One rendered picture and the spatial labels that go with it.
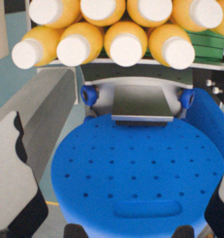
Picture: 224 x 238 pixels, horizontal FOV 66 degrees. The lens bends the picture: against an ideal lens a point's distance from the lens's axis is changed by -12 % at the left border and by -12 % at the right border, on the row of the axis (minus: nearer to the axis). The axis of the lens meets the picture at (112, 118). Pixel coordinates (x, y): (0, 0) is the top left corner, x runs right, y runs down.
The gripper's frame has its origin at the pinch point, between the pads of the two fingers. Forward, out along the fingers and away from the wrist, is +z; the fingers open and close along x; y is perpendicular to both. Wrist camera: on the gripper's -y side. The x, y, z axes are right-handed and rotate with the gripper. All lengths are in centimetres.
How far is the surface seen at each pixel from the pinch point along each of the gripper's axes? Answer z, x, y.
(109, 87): 28.5, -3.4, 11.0
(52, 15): 13.1, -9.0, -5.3
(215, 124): 63, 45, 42
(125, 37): 13.1, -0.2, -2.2
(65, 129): 121, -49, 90
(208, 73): 106, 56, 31
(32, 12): 13.1, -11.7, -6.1
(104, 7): 13.1, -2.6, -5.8
